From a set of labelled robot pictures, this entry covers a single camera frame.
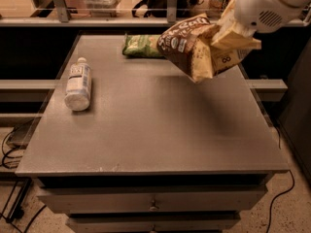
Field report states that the green chip bag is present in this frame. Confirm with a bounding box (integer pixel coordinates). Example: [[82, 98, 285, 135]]
[[122, 34, 163, 58]]

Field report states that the drawer with knob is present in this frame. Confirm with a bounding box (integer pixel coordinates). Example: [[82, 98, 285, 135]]
[[66, 213, 240, 233], [38, 186, 267, 215]]

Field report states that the blue plastic bottle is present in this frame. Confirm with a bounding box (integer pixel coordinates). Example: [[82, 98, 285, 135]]
[[64, 57, 91, 112]]

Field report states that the lower drawer with knob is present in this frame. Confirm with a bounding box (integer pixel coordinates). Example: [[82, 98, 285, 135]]
[[66, 213, 240, 233]]

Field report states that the grey metal railing shelf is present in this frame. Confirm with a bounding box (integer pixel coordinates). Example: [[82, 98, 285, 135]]
[[0, 0, 311, 28]]

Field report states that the brown sea salt chip bag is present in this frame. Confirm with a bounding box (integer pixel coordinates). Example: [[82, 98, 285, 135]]
[[157, 14, 248, 83]]

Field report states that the black cable right floor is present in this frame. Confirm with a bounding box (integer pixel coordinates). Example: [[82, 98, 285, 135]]
[[264, 126, 295, 233]]

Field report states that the black cables left floor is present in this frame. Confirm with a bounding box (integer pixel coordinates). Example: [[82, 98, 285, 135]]
[[0, 119, 47, 233]]

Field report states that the grey drawer cabinet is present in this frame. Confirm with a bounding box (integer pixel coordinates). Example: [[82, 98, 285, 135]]
[[17, 35, 288, 218]]

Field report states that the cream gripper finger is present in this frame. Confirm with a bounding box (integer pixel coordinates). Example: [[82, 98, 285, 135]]
[[211, 29, 261, 50], [194, 24, 220, 38]]

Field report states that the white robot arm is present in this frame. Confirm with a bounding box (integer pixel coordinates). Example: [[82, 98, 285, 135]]
[[195, 0, 311, 50]]

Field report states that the black bag background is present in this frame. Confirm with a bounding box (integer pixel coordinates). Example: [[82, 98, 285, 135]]
[[131, 0, 205, 17]]

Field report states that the upper drawer with knob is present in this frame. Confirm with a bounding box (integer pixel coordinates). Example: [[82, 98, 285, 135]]
[[38, 186, 267, 215]]

